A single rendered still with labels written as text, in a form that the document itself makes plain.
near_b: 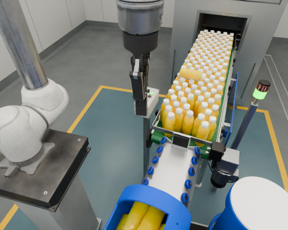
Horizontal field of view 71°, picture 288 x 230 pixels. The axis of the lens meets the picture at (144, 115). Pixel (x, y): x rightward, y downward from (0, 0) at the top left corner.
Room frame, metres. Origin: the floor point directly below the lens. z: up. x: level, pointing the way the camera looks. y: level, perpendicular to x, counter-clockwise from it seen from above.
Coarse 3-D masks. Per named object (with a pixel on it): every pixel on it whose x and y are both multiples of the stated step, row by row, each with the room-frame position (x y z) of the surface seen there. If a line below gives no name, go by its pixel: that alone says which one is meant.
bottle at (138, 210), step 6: (138, 204) 0.34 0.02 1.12; (144, 204) 0.34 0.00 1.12; (132, 210) 0.32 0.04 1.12; (138, 210) 0.32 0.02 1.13; (144, 210) 0.32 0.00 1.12; (132, 216) 0.30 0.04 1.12; (138, 216) 0.30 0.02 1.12; (126, 222) 0.28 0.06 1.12; (132, 222) 0.27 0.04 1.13; (138, 222) 0.28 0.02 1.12; (126, 228) 0.26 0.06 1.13; (132, 228) 0.25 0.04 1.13
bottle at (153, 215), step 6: (150, 210) 0.31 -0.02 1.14; (156, 210) 0.31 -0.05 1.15; (144, 216) 0.29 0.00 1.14; (150, 216) 0.28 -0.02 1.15; (156, 216) 0.29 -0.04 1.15; (162, 216) 0.29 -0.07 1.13; (144, 222) 0.26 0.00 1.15; (150, 222) 0.26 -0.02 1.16; (156, 222) 0.27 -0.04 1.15; (138, 228) 0.25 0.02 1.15; (144, 228) 0.24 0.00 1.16; (150, 228) 0.24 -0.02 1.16; (156, 228) 0.25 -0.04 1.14
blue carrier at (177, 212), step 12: (132, 192) 0.35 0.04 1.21; (144, 192) 0.34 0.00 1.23; (156, 192) 0.33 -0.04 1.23; (120, 204) 0.36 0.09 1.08; (132, 204) 0.38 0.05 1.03; (156, 204) 0.29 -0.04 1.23; (168, 204) 0.30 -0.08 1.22; (180, 204) 0.31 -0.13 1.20; (120, 216) 0.33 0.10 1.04; (168, 216) 0.26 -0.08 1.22; (180, 216) 0.27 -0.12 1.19; (108, 228) 0.27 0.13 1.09; (168, 228) 0.23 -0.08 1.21; (180, 228) 0.24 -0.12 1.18
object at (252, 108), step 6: (252, 102) 0.99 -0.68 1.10; (252, 108) 0.96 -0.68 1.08; (246, 114) 0.98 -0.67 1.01; (252, 114) 0.95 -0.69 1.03; (246, 120) 0.96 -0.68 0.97; (240, 126) 0.98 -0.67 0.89; (246, 126) 0.95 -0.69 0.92; (240, 132) 0.96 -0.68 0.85; (240, 138) 0.95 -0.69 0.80; (234, 144) 0.96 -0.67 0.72
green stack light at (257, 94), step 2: (256, 90) 0.97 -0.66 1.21; (254, 92) 0.98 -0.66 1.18; (256, 92) 0.96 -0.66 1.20; (258, 92) 0.96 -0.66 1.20; (260, 92) 0.95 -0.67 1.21; (262, 92) 0.95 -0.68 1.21; (264, 92) 0.95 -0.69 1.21; (266, 92) 0.95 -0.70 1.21; (254, 94) 0.97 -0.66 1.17; (256, 94) 0.96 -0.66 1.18; (258, 94) 0.95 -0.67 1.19; (260, 94) 0.95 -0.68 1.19; (262, 94) 0.94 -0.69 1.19; (264, 94) 0.95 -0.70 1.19; (254, 96) 0.97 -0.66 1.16; (256, 96) 0.96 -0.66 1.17; (258, 96) 0.95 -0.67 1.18; (260, 96) 0.95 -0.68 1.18; (262, 96) 0.94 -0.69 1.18; (264, 96) 0.95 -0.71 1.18; (256, 98) 0.95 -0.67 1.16; (258, 98) 0.95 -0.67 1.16; (260, 98) 0.95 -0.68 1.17; (262, 98) 0.95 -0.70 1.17
